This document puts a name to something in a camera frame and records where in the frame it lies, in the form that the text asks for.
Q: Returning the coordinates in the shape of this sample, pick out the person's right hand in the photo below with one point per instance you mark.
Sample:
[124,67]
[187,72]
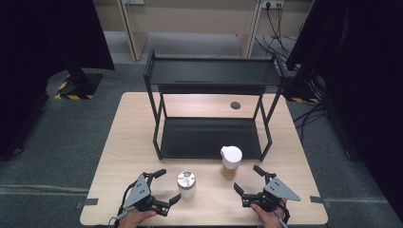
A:
[269,218]

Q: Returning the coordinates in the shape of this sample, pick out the grey tape strip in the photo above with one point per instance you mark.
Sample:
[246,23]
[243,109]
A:
[316,199]
[86,202]

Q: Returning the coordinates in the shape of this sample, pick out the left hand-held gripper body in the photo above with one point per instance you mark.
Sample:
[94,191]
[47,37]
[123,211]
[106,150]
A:
[141,191]

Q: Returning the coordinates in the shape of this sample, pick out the black two-tier metal shelf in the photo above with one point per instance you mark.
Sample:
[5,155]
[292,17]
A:
[209,136]

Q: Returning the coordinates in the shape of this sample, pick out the round grey table grommet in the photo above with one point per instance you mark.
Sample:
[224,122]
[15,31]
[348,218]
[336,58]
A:
[235,105]

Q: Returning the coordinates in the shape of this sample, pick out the amber jar with white lid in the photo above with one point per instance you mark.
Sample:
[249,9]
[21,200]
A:
[231,155]

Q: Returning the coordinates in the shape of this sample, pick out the white wall power outlet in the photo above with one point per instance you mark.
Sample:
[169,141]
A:
[272,3]

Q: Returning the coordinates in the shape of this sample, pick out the black curtain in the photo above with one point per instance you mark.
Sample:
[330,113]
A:
[47,38]

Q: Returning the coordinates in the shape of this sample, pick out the black metal frame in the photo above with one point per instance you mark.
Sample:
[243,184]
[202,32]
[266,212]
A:
[364,63]

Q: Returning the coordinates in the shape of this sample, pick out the person's left hand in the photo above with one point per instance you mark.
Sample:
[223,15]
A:
[136,219]

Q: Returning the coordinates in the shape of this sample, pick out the white jar with silver lid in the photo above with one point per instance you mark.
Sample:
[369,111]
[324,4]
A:
[186,190]

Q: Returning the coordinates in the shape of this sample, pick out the black stand base striped tape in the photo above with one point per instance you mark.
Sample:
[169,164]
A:
[79,84]
[297,91]

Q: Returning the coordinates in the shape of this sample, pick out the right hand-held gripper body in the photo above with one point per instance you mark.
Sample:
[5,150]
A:
[278,190]

